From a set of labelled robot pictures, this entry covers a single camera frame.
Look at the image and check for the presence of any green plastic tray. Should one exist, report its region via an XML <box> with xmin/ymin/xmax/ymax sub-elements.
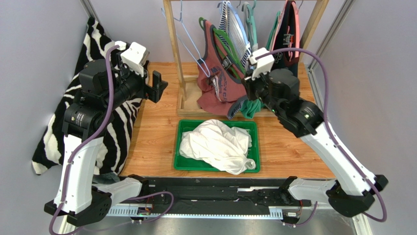
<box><xmin>173</xmin><ymin>119</ymin><xmax>260</xmax><ymax>174</ymax></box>

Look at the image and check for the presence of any red tank top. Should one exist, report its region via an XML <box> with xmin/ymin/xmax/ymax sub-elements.
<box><xmin>196</xmin><ymin>20</ymin><xmax>250</xmax><ymax>118</ymax></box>

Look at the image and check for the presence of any blue white striped tank top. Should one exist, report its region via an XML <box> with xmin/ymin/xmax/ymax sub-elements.
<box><xmin>217</xmin><ymin>0</ymin><xmax>251</xmax><ymax>69</ymax></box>

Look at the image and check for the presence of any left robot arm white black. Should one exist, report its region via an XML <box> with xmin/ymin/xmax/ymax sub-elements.
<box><xmin>44</xmin><ymin>59</ymin><xmax>168</xmax><ymax>227</ymax></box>

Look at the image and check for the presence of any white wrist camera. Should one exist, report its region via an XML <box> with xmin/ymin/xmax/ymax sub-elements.
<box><xmin>245</xmin><ymin>47</ymin><xmax>275</xmax><ymax>80</ymax></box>
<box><xmin>115</xmin><ymin>41</ymin><xmax>149</xmax><ymax>76</ymax></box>

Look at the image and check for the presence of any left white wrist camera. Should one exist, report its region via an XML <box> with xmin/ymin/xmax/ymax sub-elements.
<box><xmin>115</xmin><ymin>41</ymin><xmax>149</xmax><ymax>76</ymax></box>

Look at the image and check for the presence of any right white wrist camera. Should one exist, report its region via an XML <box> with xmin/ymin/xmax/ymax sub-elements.
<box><xmin>245</xmin><ymin>47</ymin><xmax>275</xmax><ymax>80</ymax></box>

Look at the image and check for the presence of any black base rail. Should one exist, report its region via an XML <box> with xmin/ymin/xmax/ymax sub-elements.
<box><xmin>84</xmin><ymin>176</ymin><xmax>336</xmax><ymax>221</ymax></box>

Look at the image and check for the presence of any grey tank top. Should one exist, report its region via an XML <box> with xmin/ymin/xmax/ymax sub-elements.
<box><xmin>242</xmin><ymin>1</ymin><xmax>253</xmax><ymax>44</ymax></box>

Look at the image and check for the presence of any light blue plastic hanger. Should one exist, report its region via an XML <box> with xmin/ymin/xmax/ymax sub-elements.
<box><xmin>226</xmin><ymin>1</ymin><xmax>251</xmax><ymax>59</ymax></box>

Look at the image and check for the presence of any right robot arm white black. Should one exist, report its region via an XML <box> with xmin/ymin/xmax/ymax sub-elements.
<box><xmin>241</xmin><ymin>69</ymin><xmax>388</xmax><ymax>217</ymax></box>

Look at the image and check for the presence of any green plastic hanger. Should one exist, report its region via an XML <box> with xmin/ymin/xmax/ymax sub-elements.
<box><xmin>197</xmin><ymin>17</ymin><xmax>244</xmax><ymax>83</ymax></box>

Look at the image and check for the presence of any wooden clothes rack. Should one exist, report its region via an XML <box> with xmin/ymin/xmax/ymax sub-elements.
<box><xmin>162</xmin><ymin>0</ymin><xmax>329</xmax><ymax>117</ymax></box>

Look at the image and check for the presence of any zebra print blanket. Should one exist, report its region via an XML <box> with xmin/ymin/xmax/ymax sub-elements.
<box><xmin>31</xmin><ymin>18</ymin><xmax>142</xmax><ymax>176</ymax></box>

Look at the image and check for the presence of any pink plastic hanger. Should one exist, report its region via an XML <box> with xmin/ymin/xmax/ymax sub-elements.
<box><xmin>282</xmin><ymin>0</ymin><xmax>300</xmax><ymax>48</ymax></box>

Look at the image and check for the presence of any light blue wire hanger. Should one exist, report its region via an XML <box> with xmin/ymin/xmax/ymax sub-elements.
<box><xmin>161</xmin><ymin>0</ymin><xmax>205</xmax><ymax>68</ymax></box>

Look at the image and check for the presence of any green tank top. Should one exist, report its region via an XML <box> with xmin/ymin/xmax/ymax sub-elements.
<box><xmin>240</xmin><ymin>10</ymin><xmax>281</xmax><ymax>120</ymax></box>

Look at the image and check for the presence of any navy maroon tank top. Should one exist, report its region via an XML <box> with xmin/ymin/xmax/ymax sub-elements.
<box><xmin>272</xmin><ymin>0</ymin><xmax>301</xmax><ymax>77</ymax></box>

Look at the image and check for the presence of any teal plastic hanger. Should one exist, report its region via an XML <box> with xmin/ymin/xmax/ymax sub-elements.
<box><xmin>249</xmin><ymin>0</ymin><xmax>258</xmax><ymax>51</ymax></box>

